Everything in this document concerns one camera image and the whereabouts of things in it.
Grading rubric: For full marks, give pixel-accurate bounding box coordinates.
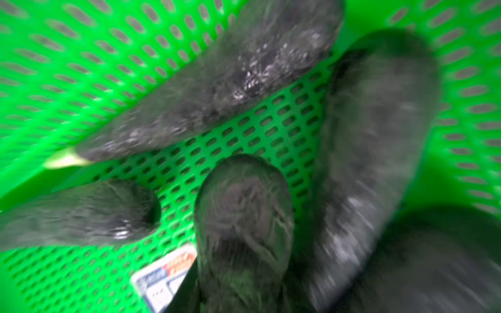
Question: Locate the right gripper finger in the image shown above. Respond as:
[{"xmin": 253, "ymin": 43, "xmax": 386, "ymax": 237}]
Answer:
[{"xmin": 164, "ymin": 262, "xmax": 201, "ymax": 313}]

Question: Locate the green plastic basket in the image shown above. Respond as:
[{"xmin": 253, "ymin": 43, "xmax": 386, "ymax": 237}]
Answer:
[{"xmin": 1, "ymin": 1, "xmax": 500, "ymax": 312}]

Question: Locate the basket label sticker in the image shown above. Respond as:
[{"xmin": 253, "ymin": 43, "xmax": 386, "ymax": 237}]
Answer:
[{"xmin": 130, "ymin": 243, "xmax": 197, "ymax": 313}]

